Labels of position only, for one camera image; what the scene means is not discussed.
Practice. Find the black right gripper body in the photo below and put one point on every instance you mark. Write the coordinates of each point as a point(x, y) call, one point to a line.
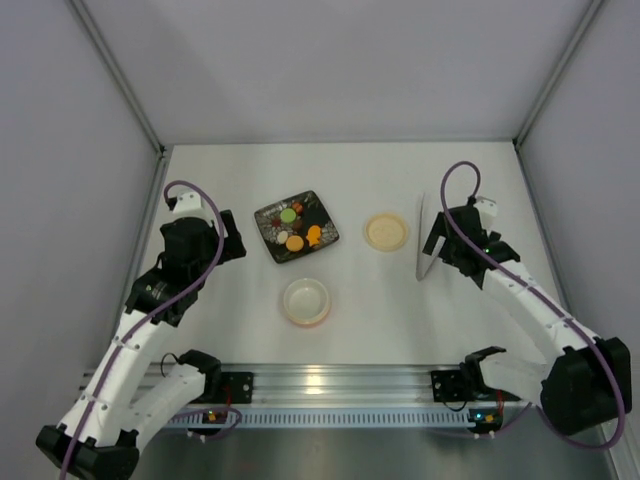
point(445, 240)

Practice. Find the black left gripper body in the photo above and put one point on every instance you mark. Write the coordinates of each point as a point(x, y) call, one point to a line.
point(228, 236)

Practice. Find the small white oval snack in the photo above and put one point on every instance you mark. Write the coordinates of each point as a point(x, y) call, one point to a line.
point(282, 237)

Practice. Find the green round cookie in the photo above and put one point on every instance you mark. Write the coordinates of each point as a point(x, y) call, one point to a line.
point(288, 215)

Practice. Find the orange round cracker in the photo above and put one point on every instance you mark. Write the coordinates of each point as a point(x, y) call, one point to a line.
point(294, 243)

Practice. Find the red brown sushi snack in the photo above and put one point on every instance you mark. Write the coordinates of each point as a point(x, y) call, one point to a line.
point(298, 208)

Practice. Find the orange fish shaped snack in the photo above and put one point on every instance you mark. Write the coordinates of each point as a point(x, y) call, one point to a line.
point(314, 236)

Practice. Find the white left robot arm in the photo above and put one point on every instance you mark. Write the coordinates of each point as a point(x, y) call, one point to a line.
point(107, 429)

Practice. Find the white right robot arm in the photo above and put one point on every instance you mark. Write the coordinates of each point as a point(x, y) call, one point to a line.
point(583, 379)

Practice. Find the cream round box lid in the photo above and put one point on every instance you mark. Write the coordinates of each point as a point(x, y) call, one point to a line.
point(386, 232)

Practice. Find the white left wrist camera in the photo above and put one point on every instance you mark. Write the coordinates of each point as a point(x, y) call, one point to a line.
point(191, 204)

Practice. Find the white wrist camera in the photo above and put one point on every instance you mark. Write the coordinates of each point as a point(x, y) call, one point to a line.
point(191, 204)
point(488, 211)

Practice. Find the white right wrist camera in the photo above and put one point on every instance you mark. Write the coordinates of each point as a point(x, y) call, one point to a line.
point(488, 211)

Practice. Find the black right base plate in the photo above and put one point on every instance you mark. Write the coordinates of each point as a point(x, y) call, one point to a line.
point(459, 385)

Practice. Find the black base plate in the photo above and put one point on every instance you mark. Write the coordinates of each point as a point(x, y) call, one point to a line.
point(228, 388)
point(459, 385)

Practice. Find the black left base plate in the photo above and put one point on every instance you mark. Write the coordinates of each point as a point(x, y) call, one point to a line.
point(228, 388)

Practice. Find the aluminium mounting rail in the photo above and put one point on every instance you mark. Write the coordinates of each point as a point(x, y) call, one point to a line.
point(350, 386)

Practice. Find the grey slotted cable duct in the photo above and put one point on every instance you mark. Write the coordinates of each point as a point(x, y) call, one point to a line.
point(342, 418)

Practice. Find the left aluminium frame post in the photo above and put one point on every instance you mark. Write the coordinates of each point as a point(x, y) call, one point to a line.
point(93, 32)

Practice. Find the aluminium frame post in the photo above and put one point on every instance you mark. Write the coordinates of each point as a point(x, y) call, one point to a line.
point(552, 81)
point(93, 32)

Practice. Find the right aluminium frame post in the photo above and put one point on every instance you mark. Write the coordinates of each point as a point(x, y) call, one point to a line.
point(552, 81)

